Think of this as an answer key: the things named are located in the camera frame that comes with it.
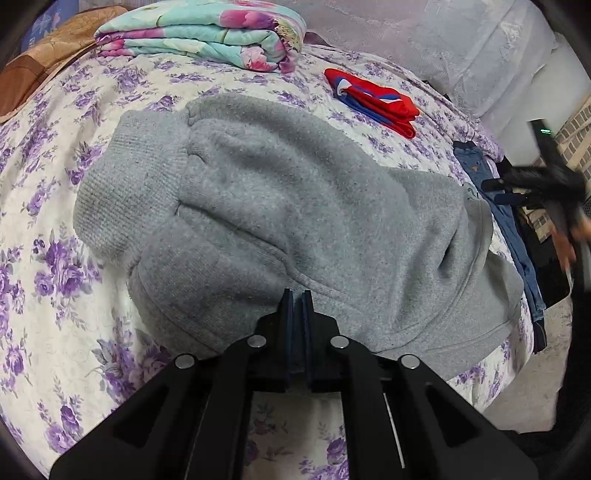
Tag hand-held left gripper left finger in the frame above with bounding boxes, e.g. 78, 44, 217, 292
50, 289, 294, 480

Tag brown patterned pillow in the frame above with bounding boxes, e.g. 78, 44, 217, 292
0, 6, 129, 124

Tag blue jeans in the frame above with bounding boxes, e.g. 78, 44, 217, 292
452, 140, 548, 355

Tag purple floral bed sheet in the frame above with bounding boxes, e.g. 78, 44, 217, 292
0, 44, 532, 480

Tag pale grey lace cloth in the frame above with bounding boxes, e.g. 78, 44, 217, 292
277, 0, 586, 121

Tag grey fleece sweatshirt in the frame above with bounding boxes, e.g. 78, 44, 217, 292
74, 95, 525, 382

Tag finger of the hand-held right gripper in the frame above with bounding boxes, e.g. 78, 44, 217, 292
481, 178, 525, 206

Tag folded teal pink floral quilt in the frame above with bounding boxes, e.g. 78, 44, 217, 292
95, 0, 306, 75

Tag folded red blue cloth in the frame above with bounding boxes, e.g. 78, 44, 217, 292
324, 68, 421, 139

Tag person's right hand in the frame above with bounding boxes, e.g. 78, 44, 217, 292
551, 227, 579, 274

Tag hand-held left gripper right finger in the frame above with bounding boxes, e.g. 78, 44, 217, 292
300, 290, 539, 480

